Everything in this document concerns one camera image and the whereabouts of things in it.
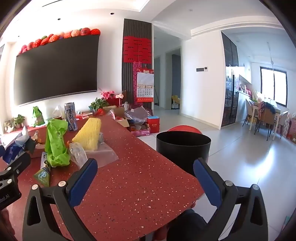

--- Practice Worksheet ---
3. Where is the dark slatted wall panel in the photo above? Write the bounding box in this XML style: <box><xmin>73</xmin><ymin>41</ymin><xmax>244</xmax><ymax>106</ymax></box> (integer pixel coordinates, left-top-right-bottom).
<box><xmin>122</xmin><ymin>19</ymin><xmax>153</xmax><ymax>109</ymax></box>

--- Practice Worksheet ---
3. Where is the white dining chair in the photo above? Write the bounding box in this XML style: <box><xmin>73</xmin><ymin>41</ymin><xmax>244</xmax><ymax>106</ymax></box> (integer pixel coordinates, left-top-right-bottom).
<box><xmin>276</xmin><ymin>111</ymin><xmax>289</xmax><ymax>139</ymax></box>
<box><xmin>243</xmin><ymin>98</ymin><xmax>259</xmax><ymax>130</ymax></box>

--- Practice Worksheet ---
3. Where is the dark framed window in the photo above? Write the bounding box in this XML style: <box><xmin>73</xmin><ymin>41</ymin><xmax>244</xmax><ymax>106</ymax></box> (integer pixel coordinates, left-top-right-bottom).
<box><xmin>260</xmin><ymin>66</ymin><xmax>287</xmax><ymax>107</ymax></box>

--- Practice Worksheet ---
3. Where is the green leafy plant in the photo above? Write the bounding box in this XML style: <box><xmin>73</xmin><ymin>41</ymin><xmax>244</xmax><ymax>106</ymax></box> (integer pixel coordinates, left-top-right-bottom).
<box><xmin>89</xmin><ymin>97</ymin><xmax>107</xmax><ymax>112</ymax></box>

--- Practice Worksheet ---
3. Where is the large black television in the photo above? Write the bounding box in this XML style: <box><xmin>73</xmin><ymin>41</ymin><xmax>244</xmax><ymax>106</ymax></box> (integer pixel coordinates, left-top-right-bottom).
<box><xmin>14</xmin><ymin>35</ymin><xmax>100</xmax><ymax>107</ymax></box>

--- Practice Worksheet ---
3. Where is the red paper-cut wall decoration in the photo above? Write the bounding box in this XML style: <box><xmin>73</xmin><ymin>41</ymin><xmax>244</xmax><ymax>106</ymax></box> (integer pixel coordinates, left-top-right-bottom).
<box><xmin>123</xmin><ymin>36</ymin><xmax>152</xmax><ymax>63</ymax></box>

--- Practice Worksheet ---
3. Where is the red round stool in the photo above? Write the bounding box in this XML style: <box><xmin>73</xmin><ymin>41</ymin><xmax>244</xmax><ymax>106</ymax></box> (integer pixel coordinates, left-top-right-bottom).
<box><xmin>167</xmin><ymin>125</ymin><xmax>203</xmax><ymax>135</ymax></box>

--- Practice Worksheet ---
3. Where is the grey plastic bag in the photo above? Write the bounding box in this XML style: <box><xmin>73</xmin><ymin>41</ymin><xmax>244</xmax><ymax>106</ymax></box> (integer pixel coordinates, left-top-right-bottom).
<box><xmin>126</xmin><ymin>105</ymin><xmax>151</xmax><ymax>123</ymax></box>

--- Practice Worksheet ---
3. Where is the white plastic bag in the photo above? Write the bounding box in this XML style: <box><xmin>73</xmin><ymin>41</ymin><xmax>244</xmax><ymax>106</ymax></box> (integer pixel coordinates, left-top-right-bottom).
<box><xmin>53</xmin><ymin>105</ymin><xmax>66</xmax><ymax>120</ymax></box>

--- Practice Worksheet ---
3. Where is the pink flower bouquet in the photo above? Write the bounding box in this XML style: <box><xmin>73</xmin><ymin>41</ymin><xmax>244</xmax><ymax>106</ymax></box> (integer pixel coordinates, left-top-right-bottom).
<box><xmin>100</xmin><ymin>90</ymin><xmax>124</xmax><ymax>102</ymax></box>

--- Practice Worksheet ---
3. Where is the person's dark trouser leg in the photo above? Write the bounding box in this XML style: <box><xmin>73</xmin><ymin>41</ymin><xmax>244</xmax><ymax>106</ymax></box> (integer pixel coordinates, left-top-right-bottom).
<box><xmin>166</xmin><ymin>209</ymin><xmax>208</xmax><ymax>241</ymax></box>

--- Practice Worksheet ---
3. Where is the open cardboard box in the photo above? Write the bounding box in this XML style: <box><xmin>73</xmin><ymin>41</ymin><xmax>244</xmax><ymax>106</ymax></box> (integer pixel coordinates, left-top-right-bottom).
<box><xmin>126</xmin><ymin>116</ymin><xmax>151</xmax><ymax>137</ymax></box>

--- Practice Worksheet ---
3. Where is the white dining table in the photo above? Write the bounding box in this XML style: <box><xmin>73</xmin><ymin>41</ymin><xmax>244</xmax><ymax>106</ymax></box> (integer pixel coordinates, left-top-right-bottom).
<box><xmin>253</xmin><ymin>100</ymin><xmax>281</xmax><ymax>141</ymax></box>

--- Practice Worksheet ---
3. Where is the red box blue lid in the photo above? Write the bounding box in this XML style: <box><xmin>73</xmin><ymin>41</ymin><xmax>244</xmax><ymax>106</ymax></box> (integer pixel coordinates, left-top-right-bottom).
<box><xmin>147</xmin><ymin>115</ymin><xmax>160</xmax><ymax>127</ymax></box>

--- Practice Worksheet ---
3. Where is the row of red paper lanterns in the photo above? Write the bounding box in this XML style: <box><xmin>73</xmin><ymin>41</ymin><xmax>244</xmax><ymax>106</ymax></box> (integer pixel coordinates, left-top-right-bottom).
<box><xmin>18</xmin><ymin>28</ymin><xmax>101</xmax><ymax>55</ymax></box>

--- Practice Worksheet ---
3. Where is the green white pointed wrapper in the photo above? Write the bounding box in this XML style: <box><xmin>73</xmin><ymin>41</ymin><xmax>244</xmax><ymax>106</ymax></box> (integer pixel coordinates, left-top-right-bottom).
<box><xmin>33</xmin><ymin>152</ymin><xmax>52</xmax><ymax>188</ymax></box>

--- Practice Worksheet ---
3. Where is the black round bin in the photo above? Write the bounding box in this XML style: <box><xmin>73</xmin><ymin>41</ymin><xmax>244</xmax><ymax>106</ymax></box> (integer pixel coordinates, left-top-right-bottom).
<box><xmin>156</xmin><ymin>131</ymin><xmax>211</xmax><ymax>179</ymax></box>

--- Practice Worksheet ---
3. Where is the tall blue white can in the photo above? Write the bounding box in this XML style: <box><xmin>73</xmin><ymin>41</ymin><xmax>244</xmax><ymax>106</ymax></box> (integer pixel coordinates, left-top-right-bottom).
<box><xmin>64</xmin><ymin>103</ymin><xmax>78</xmax><ymax>132</ymax></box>

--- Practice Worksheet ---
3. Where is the red wall calendar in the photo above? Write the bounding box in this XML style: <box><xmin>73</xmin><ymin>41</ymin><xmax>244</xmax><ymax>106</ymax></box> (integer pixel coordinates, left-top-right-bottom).
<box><xmin>136</xmin><ymin>67</ymin><xmax>154</xmax><ymax>103</ymax></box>

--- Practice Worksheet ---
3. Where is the black glass cabinet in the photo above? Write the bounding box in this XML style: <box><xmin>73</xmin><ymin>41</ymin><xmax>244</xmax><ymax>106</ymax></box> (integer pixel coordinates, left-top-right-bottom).
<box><xmin>221</xmin><ymin>31</ymin><xmax>240</xmax><ymax>127</ymax></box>

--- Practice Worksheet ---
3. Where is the green plastic bag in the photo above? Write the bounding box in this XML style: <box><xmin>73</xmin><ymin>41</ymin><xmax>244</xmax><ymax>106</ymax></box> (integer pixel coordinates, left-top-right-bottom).
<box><xmin>45</xmin><ymin>119</ymin><xmax>71</xmax><ymax>167</ymax></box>

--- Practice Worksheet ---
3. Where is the blue white plastic packet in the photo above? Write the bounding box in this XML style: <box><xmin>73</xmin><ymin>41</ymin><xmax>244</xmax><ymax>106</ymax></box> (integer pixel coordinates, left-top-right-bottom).
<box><xmin>3</xmin><ymin>133</ymin><xmax>30</xmax><ymax>163</ymax></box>

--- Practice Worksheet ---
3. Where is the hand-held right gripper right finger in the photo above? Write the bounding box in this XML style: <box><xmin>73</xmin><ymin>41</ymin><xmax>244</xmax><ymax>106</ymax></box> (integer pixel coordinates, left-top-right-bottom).
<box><xmin>193</xmin><ymin>158</ymin><xmax>275</xmax><ymax>241</ymax></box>

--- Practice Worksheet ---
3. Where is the yellow foam net sleeve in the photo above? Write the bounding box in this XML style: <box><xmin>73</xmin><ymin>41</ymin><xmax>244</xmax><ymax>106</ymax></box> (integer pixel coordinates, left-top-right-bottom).
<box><xmin>72</xmin><ymin>117</ymin><xmax>102</xmax><ymax>151</ymax></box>

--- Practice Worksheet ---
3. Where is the small potted plant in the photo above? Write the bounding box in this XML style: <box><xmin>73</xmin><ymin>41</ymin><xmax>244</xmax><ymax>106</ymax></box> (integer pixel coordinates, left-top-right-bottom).
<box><xmin>11</xmin><ymin>115</ymin><xmax>25</xmax><ymax>129</ymax></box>

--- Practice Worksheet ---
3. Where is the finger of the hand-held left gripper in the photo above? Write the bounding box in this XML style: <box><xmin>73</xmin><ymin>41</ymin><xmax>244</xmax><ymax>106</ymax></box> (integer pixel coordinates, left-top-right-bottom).
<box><xmin>0</xmin><ymin>152</ymin><xmax>31</xmax><ymax>180</ymax></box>

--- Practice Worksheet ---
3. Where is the green snack bag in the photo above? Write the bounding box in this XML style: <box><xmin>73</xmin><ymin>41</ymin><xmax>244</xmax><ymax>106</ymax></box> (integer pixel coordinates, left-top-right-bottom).
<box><xmin>32</xmin><ymin>106</ymin><xmax>45</xmax><ymax>127</ymax></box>

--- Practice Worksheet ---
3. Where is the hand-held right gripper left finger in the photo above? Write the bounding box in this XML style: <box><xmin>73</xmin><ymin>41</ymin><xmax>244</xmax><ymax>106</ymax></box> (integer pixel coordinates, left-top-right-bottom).
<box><xmin>22</xmin><ymin>158</ymin><xmax>98</xmax><ymax>241</ymax></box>

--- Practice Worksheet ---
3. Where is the clear plastic bag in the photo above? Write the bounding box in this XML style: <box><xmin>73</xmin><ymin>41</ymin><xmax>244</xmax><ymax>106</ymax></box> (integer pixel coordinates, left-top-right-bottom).
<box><xmin>69</xmin><ymin>139</ymin><xmax>119</xmax><ymax>169</ymax></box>

